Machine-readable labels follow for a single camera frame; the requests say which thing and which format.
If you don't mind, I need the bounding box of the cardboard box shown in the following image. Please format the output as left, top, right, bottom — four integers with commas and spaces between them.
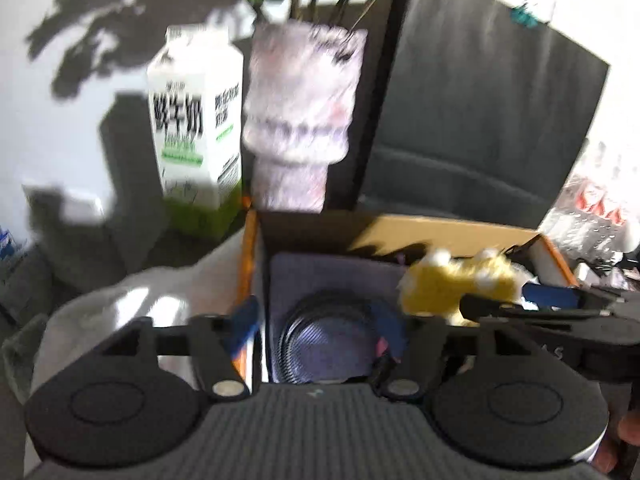
235, 207, 581, 386

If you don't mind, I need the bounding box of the pack of water bottles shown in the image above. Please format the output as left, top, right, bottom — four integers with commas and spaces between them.
542, 140, 640, 261

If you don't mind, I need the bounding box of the white green milk carton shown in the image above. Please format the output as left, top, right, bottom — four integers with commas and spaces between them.
146, 25, 246, 238

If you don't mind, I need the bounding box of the person's right hand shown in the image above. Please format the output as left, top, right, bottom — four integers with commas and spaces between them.
592, 405, 640, 476

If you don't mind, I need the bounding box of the white fleece blanket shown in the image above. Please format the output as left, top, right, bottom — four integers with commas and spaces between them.
0, 232, 252, 461

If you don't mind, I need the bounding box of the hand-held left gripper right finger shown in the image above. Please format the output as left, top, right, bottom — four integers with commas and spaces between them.
369, 300, 543, 403

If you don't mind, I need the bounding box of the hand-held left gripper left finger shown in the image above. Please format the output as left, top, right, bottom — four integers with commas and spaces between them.
100, 295, 262, 403

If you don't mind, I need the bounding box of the pale ribbed vase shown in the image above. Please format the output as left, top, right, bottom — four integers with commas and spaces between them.
241, 20, 368, 213

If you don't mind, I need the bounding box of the black paper bag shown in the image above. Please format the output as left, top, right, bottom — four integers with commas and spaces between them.
340, 0, 612, 231

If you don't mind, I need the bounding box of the round black disc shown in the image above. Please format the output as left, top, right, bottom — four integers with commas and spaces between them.
277, 292, 396, 386

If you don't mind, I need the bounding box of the yellow white plush toy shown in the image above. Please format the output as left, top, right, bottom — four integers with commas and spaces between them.
397, 247, 537, 327

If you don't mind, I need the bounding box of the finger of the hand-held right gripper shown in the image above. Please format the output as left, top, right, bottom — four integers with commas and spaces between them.
520, 282, 640, 311
459, 293, 614, 322

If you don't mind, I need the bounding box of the teal binder clip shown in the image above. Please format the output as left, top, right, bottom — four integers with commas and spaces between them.
510, 4, 542, 27

